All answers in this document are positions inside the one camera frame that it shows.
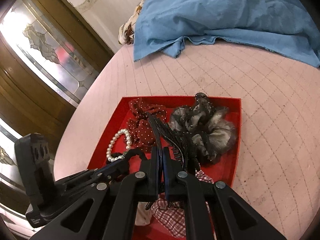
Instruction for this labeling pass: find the white scrunchie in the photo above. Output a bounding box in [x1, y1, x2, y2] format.
[135, 202, 152, 226]

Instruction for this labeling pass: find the red plaid scrunchie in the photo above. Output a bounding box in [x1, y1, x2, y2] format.
[151, 169, 214, 238]

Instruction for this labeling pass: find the white pearl bracelet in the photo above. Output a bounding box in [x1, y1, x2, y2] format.
[106, 128, 133, 163]

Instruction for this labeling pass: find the black hair claw clip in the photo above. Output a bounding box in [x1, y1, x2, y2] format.
[148, 113, 201, 175]

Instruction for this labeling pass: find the red polka dot scrunchie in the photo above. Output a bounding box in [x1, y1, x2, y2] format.
[127, 98, 167, 153]

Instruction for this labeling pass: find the red cardboard tray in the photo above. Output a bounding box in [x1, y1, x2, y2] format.
[88, 97, 240, 239]

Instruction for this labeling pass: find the grey black organza scrunchie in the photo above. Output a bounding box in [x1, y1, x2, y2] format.
[168, 93, 237, 164]

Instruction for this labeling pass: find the wooden glass door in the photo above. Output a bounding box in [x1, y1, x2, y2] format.
[0, 0, 115, 240]

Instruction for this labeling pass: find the pink quilted mattress cover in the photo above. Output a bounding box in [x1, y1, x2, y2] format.
[53, 41, 320, 240]

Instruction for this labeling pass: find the floral patterned blanket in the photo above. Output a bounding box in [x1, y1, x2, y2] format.
[118, 0, 145, 45]

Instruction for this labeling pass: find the blue bed sheet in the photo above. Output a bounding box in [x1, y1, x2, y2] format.
[133, 0, 319, 67]

